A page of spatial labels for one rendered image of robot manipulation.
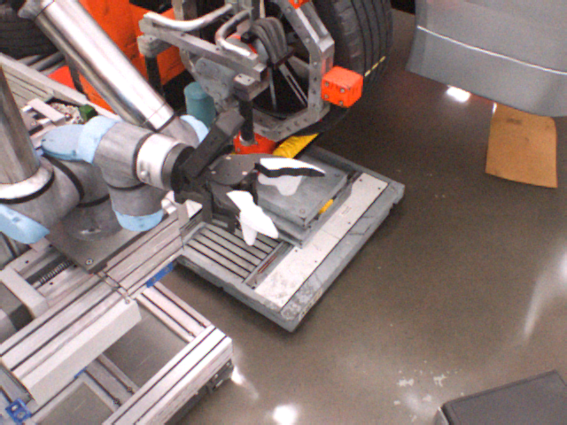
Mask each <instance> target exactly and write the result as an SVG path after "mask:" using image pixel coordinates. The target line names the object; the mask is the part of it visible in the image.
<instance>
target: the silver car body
mask: <svg viewBox="0 0 567 425"><path fill-rule="evenodd" d="M417 13H418V14H417V31H416V44H415V48H414V52H412V56H411V59H410V61H409V64H408V69H407V71H409V72H411V73H416V74H418V75H421V76H423V77H426V78H430V79H432V80H434V81H439V82H441V83H445V85H447V86H450V87H452V88H455V89H460V90H462V91H465V92H468V93H471V94H473V95H476V96H479V97H484V98H486V99H489V100H492V101H494V102H495V103H497V104H502V105H505V106H507V107H510V108H513V109H516V110H519V111H520V112H527V113H530V114H535V115H539V116H548V117H560V116H567V0H417Z"/></svg>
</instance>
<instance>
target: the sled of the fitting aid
mask: <svg viewBox="0 0 567 425"><path fill-rule="evenodd" d="M352 184H353V182H351V181H349V180H347V179H346V184H345V185H344V186H343V187H341V188H340V189H339V190H338V192H337V193H336V194H335V195H334V196H333V198H332V199H331V200H330V201H329V202H328V203H327V204H326V205H324V206H323V207H322V209H321V210H320V211H319V212H318V213H317V214H316V215H315V216H314V218H313V219H311V220H310V221H309V222H308V223H307V224H306V226H305V227H304V228H303V227H301V226H300V225H298V223H296V222H294V221H292V220H289V219H287V218H285V217H284V216H282V215H280V214H278V213H275V212H273V211H271V210H269V209H268V208H266V206H264V205H260V204H258V205H257V206H258V207H259V208H261V209H262V211H263V213H264V214H265V215H267V216H268V217H269V218H271V219H272V221H273V222H274V225H275V227H276V228H277V231H278V233H279V237H281V238H283V239H284V240H286V242H288V243H290V244H292V245H295V246H297V247H298V248H300V249H302V248H303V247H304V246H305V245H306V244H307V243H308V242H310V240H311V238H312V237H313V236H314V235H315V234H316V233H317V232H318V231H319V230H320V228H321V227H322V226H323V225H324V223H326V222H327V221H328V220H329V219H330V217H331V216H332V215H333V214H334V213H335V212H336V211H337V210H338V208H339V207H340V206H341V205H342V204H343V203H344V202H345V201H346V200H347V199H348V198H349V197H350V196H351V193H352Z"/></svg>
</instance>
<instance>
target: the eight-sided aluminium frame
mask: <svg viewBox="0 0 567 425"><path fill-rule="evenodd" d="M275 1H276V2H277V3H278V4H279V7H280V8H281V10H282V11H283V13H284V15H285V16H286V18H287V19H288V21H289V22H290V24H291V26H292V27H294V29H295V30H296V32H297V33H298V36H299V38H300V39H301V41H302V42H303V43H304V44H305V46H306V47H307V50H309V53H310V69H309V97H307V108H305V110H303V111H301V112H298V113H297V114H295V115H293V116H291V117H289V118H288V119H286V120H279V119H276V118H273V117H271V116H269V115H267V114H265V113H263V112H259V111H256V110H254V108H253V109H252V114H253V132H254V133H256V134H259V135H263V136H265V137H267V139H268V140H273V141H275V143H277V141H279V140H282V139H283V138H285V137H286V136H288V135H291V134H294V133H295V132H297V131H299V130H301V129H302V128H305V127H307V126H310V124H314V123H315V122H316V121H318V120H319V119H320V118H321V117H322V116H324V115H326V114H327V113H328V112H329V111H330V104H331V102H329V101H327V100H323V99H321V82H322V77H323V76H324V75H325V74H326V73H328V72H329V71H330V70H331V69H332V68H333V54H334V52H335V51H334V41H333V40H332V38H331V37H330V32H328V31H327V29H326V28H325V26H324V25H323V24H322V23H321V21H320V19H319V18H318V16H317V15H316V13H315V11H314V10H313V8H312V6H311V4H310V3H309V2H307V3H304V4H302V5H301V7H300V8H298V9H297V10H296V9H295V8H294V7H293V5H292V4H291V3H290V2H289V1H288V0H275ZM171 5H173V6H174V12H175V20H180V21H188V20H193V19H197V18H198V15H197V7H196V0H172V3H171ZM182 32H184V33H187V34H189V35H193V37H196V38H198V39H199V31H198V29H197V30H193V31H182ZM179 50H180V53H179V55H180V57H181V61H182V62H183V66H185V68H186V69H188V71H189V72H190V74H191V75H192V76H193V78H194V79H195V82H197V77H196V74H195V65H196V62H197V61H198V60H199V59H201V58H202V57H200V56H198V55H196V54H193V53H191V52H188V51H187V50H185V49H182V48H180V47H179ZM213 99H214V104H215V107H216V109H217V112H218V113H219V114H221V113H222V112H223V113H225V112H226V111H229V109H230V108H231V107H233V108H234V109H235V111H236V112H237V113H238V114H239V106H238V101H237V100H236V99H235V98H234V97H233V96H232V95H231V96H229V97H227V98H225V99H223V100H219V99H216V98H213Z"/></svg>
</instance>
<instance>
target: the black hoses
mask: <svg viewBox="0 0 567 425"><path fill-rule="evenodd" d="M263 28H264V29H265V30H264V29H263ZM266 32H267V33H266ZM256 39H259V40H260V42H261V43H262V44H263V45H264V47H265V50H266V52H267V54H268V59H267V67H268V68H271V69H273V70H275V69H277V68H278V67H279V66H281V65H282V64H283V63H284V62H285V61H286V60H288V59H289V58H291V57H293V56H294V55H295V48H294V47H291V46H289V45H287V42H286V37H285V32H284V27H283V24H282V23H281V21H280V19H278V18H275V17H266V18H265V19H264V18H260V17H257V16H256V17H255V19H254V20H253V23H252V24H251V26H250V28H249V30H247V31H245V32H243V33H242V34H241V35H240V42H241V43H246V44H250V43H252V42H254V41H255V40H256Z"/></svg>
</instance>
